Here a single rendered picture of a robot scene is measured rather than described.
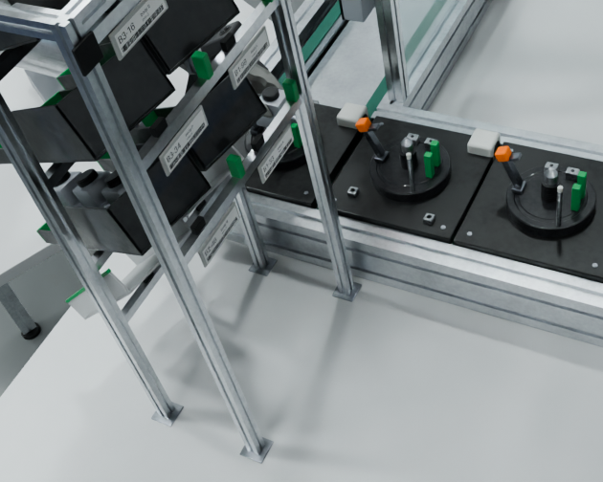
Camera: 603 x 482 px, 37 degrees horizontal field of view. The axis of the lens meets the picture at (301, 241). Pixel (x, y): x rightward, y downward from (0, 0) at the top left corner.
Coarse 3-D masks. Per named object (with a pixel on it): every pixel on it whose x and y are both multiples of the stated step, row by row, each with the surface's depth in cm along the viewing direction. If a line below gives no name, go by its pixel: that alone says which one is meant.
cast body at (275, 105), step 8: (272, 88) 160; (264, 96) 159; (272, 96) 158; (280, 96) 159; (272, 104) 158; (280, 104) 158; (272, 112) 159; (264, 120) 162; (272, 120) 161; (296, 120) 161
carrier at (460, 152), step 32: (384, 128) 166; (416, 128) 164; (352, 160) 162; (384, 160) 157; (416, 160) 154; (448, 160) 155; (480, 160) 156; (384, 192) 154; (416, 192) 151; (448, 192) 153; (384, 224) 151; (416, 224) 149; (448, 224) 148
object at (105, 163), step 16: (192, 80) 129; (224, 80) 118; (208, 96) 117; (224, 96) 118; (240, 96) 120; (256, 96) 122; (160, 112) 142; (192, 112) 115; (208, 112) 117; (224, 112) 118; (240, 112) 120; (256, 112) 122; (144, 128) 120; (208, 128) 117; (224, 128) 119; (240, 128) 120; (192, 144) 116; (208, 144) 117; (224, 144) 119; (208, 160) 117
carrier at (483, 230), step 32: (544, 160) 154; (576, 160) 152; (480, 192) 151; (512, 192) 147; (544, 192) 144; (576, 192) 139; (480, 224) 147; (512, 224) 146; (544, 224) 142; (576, 224) 141; (512, 256) 142; (544, 256) 140; (576, 256) 139
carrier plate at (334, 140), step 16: (320, 112) 172; (336, 112) 171; (320, 128) 169; (336, 128) 168; (352, 128) 168; (240, 144) 170; (336, 144) 166; (352, 144) 166; (336, 160) 163; (256, 176) 164; (272, 176) 163; (288, 176) 162; (304, 176) 162; (256, 192) 162; (272, 192) 160; (288, 192) 160; (304, 192) 159
